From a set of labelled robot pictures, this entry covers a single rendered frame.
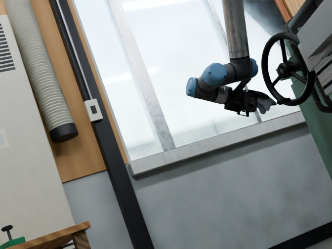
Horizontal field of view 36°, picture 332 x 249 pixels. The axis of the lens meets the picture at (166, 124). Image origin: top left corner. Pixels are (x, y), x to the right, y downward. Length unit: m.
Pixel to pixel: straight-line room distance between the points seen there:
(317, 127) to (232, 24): 0.64
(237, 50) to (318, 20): 0.68
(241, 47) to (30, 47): 1.51
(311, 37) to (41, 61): 2.00
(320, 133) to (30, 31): 1.73
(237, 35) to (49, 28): 1.70
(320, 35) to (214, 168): 2.14
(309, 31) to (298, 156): 2.39
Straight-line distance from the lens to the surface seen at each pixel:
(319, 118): 2.22
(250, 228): 3.30
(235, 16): 1.85
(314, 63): 1.56
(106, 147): 2.99
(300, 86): 2.26
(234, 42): 1.86
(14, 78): 2.82
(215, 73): 1.79
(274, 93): 2.10
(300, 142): 3.65
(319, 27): 1.22
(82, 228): 1.88
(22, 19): 3.12
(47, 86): 2.94
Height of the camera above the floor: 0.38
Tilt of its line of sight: 12 degrees up
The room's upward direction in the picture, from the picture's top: 21 degrees counter-clockwise
